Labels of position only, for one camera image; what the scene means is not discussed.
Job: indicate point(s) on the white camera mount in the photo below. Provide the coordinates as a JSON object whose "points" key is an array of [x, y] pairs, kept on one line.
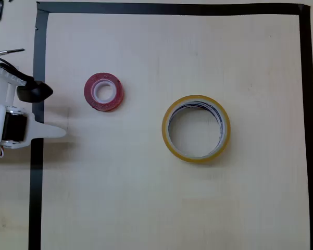
{"points": [[2, 83]]}

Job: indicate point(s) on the long black tape strip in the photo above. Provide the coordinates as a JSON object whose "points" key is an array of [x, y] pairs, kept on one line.
{"points": [[172, 9]]}

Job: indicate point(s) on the black webcam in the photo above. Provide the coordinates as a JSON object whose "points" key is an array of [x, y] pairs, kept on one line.
{"points": [[34, 91]]}

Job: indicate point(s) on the thin metal screwdriver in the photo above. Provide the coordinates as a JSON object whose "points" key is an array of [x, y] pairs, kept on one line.
{"points": [[5, 51]]}

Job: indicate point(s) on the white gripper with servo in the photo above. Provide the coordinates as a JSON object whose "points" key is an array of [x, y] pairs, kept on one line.
{"points": [[15, 127]]}

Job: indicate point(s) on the small red tape roll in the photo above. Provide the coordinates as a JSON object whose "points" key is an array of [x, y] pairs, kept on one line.
{"points": [[90, 91]]}

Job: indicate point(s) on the large yellow tape roll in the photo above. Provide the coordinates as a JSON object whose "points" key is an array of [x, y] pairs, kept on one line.
{"points": [[198, 159]]}

